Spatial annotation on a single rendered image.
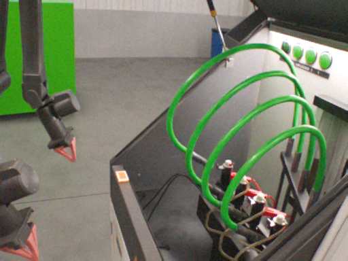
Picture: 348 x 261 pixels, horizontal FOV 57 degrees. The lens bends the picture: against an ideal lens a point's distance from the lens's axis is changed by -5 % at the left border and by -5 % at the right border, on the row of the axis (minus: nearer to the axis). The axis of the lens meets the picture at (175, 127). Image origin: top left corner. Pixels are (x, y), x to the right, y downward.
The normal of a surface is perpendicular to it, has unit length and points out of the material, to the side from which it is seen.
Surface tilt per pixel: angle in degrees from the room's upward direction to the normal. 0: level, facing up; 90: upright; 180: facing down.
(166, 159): 90
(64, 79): 90
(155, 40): 90
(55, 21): 90
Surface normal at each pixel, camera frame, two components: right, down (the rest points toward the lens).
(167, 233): 0.07, -0.91
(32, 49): 0.13, 0.40
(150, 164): 0.33, 0.40
